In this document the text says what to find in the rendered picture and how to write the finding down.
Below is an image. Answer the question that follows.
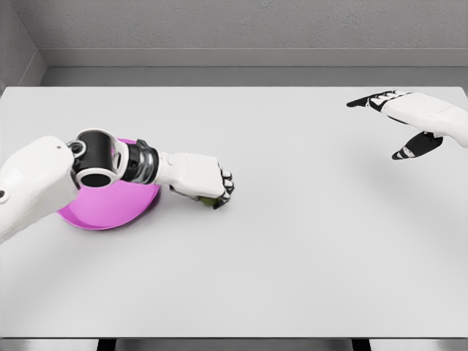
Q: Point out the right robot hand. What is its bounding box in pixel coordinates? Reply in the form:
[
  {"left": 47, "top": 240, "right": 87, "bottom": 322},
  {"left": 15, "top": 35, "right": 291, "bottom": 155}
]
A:
[{"left": 346, "top": 90, "right": 464, "bottom": 161}]

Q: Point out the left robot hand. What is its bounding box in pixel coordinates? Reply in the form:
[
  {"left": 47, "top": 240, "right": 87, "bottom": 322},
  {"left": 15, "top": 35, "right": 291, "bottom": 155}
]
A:
[{"left": 168, "top": 154, "right": 235, "bottom": 211}]

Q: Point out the pink plate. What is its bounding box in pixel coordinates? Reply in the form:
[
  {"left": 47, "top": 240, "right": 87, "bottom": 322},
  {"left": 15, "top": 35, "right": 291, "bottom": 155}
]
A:
[{"left": 56, "top": 137, "right": 162, "bottom": 232}]

